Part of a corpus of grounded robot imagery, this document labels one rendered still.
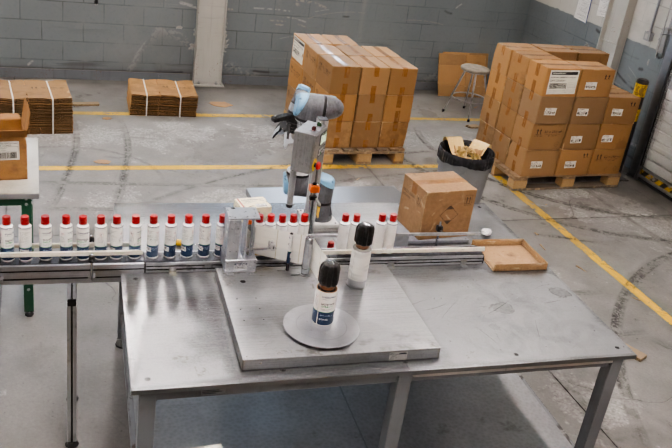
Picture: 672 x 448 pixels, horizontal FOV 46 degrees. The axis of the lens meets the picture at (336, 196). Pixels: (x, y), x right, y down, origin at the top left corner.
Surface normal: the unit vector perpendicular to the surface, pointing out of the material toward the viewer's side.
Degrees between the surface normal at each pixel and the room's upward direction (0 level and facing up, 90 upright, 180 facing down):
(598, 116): 91
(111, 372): 0
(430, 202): 90
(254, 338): 0
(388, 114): 91
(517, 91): 88
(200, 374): 0
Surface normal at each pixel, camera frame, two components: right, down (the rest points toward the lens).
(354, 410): 0.13, -0.91
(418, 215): -0.91, 0.06
